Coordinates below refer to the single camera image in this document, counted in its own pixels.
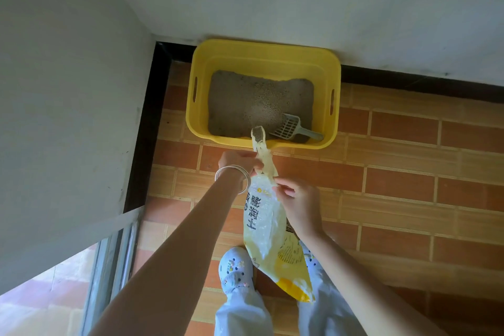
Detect light blue trousers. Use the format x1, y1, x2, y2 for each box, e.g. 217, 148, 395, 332
214, 265, 367, 336

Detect metal sliding door frame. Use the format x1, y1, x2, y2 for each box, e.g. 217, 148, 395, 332
80, 206, 145, 336

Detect yellow plastic litter box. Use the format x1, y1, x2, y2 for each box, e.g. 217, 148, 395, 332
185, 39, 342, 150

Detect person's right hand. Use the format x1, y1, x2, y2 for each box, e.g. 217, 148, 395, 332
272, 177, 324, 236

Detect silver bangle bracelets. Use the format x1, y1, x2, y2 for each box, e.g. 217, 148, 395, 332
214, 165, 252, 195

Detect grey cat litter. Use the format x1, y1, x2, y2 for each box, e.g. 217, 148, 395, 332
208, 70, 315, 139

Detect person's left hand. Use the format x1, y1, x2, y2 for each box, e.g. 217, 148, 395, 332
218, 149, 264, 176

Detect person's right forearm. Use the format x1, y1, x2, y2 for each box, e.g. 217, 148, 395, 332
296, 226, 447, 336

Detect yellow white cat litter bag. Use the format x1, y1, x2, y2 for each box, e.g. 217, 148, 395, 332
243, 126, 316, 303

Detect grey plastic litter scoop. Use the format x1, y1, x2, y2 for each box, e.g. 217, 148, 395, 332
270, 113, 324, 143

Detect person's left forearm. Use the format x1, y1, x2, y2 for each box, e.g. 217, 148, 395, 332
88, 168, 248, 336

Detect white decorated left shoe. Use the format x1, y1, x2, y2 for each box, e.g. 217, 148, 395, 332
218, 246, 255, 295

